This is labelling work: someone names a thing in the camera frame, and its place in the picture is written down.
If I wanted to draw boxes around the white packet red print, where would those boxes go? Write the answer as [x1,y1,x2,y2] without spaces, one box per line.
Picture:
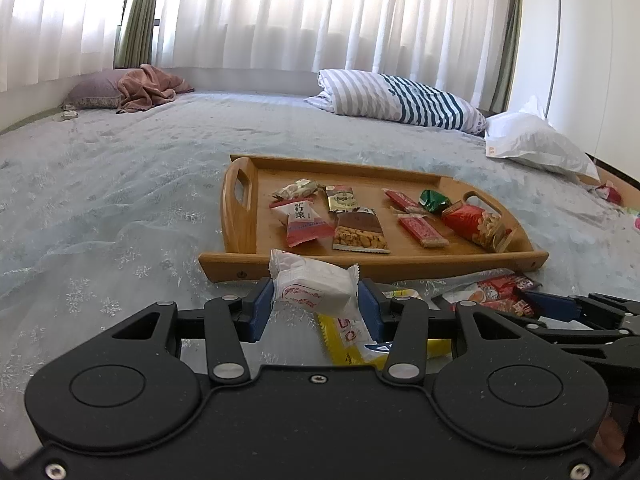
[269,248,361,322]

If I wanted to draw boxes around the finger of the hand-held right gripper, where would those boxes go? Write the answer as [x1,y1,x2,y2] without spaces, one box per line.
[527,319,628,357]
[525,291,640,334]

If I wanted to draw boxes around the white sheer curtain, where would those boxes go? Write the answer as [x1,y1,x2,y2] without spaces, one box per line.
[150,0,521,111]
[0,0,136,93]

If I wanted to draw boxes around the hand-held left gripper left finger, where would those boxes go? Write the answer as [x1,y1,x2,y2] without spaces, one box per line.
[107,280,276,387]

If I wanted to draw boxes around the large red snack bag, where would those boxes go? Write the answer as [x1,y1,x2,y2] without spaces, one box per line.
[434,271,503,313]

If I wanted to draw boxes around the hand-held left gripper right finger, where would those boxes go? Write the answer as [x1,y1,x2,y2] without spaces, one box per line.
[357,280,532,387]

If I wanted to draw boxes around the green candy wrapper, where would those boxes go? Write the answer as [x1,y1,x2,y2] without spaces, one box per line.
[419,189,452,215]

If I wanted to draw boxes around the dark red snack packet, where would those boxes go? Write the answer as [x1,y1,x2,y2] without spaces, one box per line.
[492,274,543,317]

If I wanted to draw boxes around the pink crumpled blanket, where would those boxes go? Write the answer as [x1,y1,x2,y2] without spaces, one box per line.
[116,64,196,115]

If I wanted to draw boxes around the wooden bed frame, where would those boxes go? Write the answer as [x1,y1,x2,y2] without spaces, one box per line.
[585,152,640,196]

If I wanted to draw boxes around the light blue bedspread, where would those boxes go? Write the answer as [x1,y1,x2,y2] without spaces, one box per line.
[0,91,640,401]

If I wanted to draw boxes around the white pillow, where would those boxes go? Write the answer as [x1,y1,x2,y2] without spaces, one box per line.
[484,95,601,183]

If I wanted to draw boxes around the purple pillow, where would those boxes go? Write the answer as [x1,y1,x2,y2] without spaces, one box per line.
[65,69,146,110]

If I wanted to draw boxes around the wooden tray with handles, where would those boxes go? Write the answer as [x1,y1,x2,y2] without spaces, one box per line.
[199,156,549,281]

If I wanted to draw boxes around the gold snack packet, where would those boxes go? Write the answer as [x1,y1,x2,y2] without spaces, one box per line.
[325,186,360,213]

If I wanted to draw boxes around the white nougat packet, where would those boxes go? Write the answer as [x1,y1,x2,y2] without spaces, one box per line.
[272,179,319,202]

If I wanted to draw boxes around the yellow white snack packet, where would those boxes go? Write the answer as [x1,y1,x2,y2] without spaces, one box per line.
[317,312,453,367]

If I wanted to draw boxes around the white snack packet red ends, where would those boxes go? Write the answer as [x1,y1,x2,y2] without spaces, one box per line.
[270,199,335,248]

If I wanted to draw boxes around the green curtain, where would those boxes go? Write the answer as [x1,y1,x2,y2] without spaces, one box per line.
[492,0,525,112]
[114,0,166,70]

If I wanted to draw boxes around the person's right hand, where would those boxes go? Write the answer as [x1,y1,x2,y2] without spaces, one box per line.
[597,417,628,466]

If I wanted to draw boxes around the brown nut bar packet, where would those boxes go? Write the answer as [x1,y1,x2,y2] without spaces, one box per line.
[331,208,391,255]

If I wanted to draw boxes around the blue striped duvet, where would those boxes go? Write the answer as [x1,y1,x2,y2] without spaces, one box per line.
[305,69,487,135]

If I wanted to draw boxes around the small red packet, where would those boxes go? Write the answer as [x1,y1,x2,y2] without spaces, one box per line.
[595,182,625,206]

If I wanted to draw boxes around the large red biscuit packet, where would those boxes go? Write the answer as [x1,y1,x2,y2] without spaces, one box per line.
[440,200,516,253]

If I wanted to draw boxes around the red wafer packet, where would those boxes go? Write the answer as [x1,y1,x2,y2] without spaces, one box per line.
[382,188,426,214]
[397,213,450,249]

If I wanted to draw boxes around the green yellow small packet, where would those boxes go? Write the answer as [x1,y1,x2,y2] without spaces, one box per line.
[382,287,426,302]

